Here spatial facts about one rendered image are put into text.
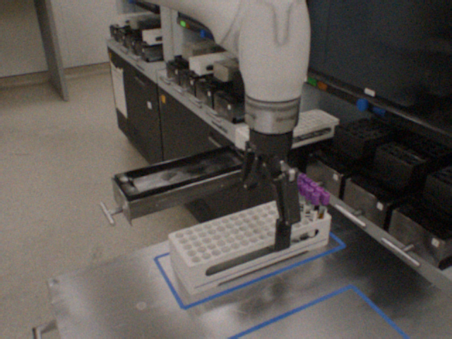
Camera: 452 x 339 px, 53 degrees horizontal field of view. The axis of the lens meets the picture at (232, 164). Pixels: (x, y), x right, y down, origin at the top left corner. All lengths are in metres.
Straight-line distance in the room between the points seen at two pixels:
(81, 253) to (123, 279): 1.42
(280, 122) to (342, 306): 0.32
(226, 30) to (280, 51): 0.16
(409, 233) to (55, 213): 1.93
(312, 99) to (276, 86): 0.75
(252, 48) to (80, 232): 1.84
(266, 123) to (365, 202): 0.49
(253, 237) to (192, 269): 0.13
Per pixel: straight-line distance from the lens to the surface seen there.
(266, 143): 0.73
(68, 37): 4.61
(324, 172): 1.22
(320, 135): 1.32
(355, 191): 1.15
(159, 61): 2.36
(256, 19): 0.67
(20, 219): 2.60
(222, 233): 0.83
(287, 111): 0.71
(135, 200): 1.07
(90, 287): 0.85
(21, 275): 2.23
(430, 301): 0.85
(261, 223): 0.86
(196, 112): 1.86
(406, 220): 1.06
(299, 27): 0.67
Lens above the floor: 1.39
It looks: 29 degrees down
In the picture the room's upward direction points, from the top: straight up
